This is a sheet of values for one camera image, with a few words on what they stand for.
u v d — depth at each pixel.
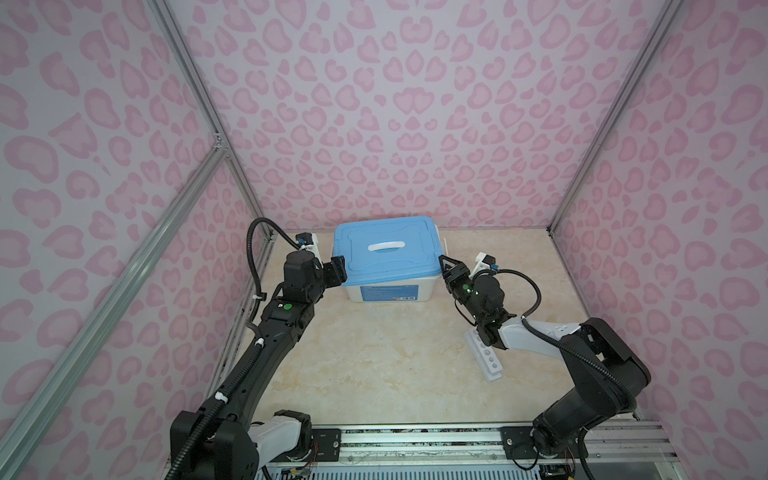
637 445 0.73
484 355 0.84
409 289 0.92
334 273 0.70
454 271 0.78
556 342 0.48
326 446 0.73
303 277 0.60
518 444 0.74
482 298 0.67
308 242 0.68
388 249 0.90
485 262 0.79
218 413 0.40
